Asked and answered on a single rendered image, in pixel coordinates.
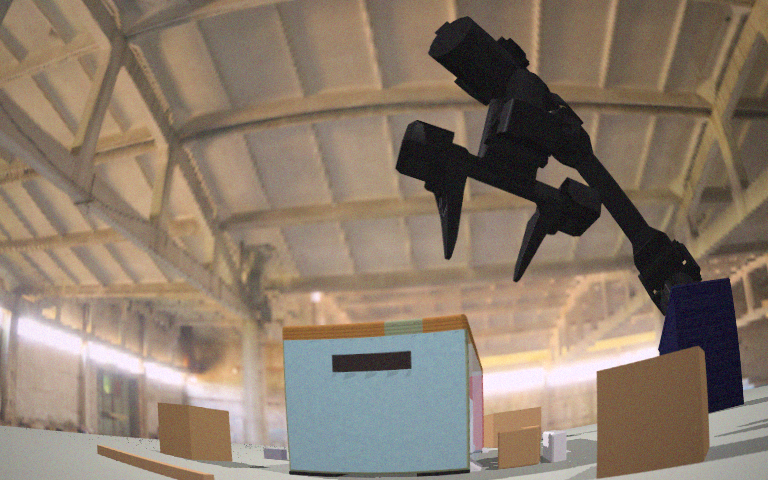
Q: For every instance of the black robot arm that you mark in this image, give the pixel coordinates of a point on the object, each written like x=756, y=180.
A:
x=492, y=71

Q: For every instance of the tan flat bar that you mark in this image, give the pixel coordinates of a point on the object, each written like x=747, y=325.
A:
x=168, y=470

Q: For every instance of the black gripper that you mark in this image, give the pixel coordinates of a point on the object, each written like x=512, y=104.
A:
x=428, y=154

